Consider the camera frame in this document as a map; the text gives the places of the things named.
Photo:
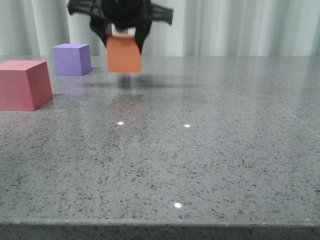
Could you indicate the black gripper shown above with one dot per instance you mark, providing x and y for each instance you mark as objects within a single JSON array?
[{"x": 124, "y": 14}]

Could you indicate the orange foam cube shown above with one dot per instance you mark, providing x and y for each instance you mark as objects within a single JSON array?
[{"x": 123, "y": 55}]

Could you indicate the purple foam cube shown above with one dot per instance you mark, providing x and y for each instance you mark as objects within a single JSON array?
[{"x": 72, "y": 59}]

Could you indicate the pale green curtain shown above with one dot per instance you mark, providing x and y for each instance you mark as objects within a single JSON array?
[{"x": 200, "y": 28}]

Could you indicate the red foam cube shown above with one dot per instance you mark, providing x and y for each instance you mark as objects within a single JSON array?
[{"x": 24, "y": 85}]

